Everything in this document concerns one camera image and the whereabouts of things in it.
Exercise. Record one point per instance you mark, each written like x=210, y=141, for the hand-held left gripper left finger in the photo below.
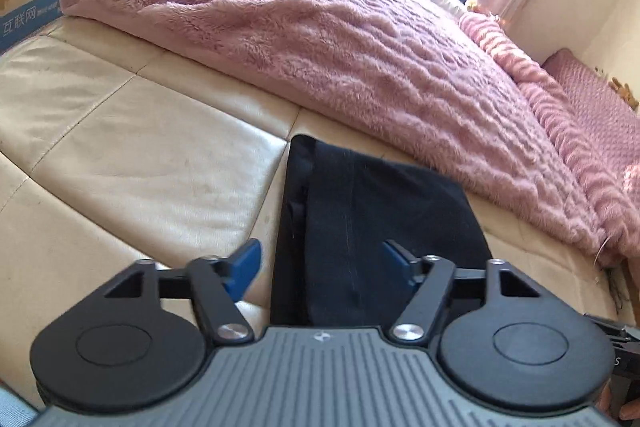
x=246, y=268

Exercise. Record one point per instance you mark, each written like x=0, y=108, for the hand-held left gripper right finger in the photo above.
x=397, y=263

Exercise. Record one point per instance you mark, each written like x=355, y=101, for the black pants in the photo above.
x=360, y=217

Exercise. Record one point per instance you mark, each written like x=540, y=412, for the person's right hand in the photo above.
x=627, y=409

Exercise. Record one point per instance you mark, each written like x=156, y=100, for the pink fluffy blanket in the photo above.
x=350, y=57

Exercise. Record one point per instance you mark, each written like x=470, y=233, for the pink textured pillow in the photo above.
x=595, y=107

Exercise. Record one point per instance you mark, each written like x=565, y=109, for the brown plush toy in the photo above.
x=625, y=92

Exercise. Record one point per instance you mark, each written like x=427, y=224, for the light blue cloth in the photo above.
x=12, y=407

